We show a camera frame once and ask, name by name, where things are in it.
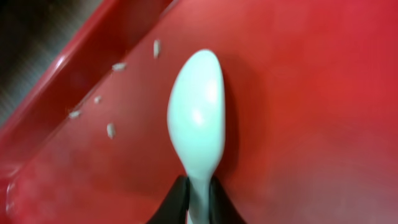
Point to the white plastic spoon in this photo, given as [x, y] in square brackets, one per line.
[196, 121]

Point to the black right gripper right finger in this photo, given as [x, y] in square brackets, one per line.
[221, 208]

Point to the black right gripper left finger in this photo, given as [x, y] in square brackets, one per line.
[173, 209]

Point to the red serving tray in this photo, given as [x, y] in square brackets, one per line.
[311, 113]

